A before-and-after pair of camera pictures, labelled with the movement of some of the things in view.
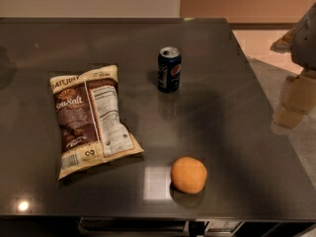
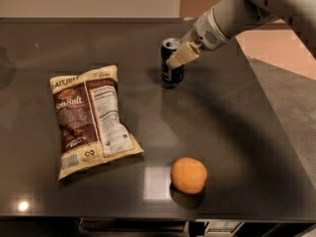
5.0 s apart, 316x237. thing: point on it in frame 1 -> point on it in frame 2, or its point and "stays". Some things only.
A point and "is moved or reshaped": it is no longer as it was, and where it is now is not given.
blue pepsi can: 169,69 is moved or reshaped
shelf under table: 145,226 stays
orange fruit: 189,175 stays
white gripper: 306,44 -> 206,30
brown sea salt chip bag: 90,125 stays
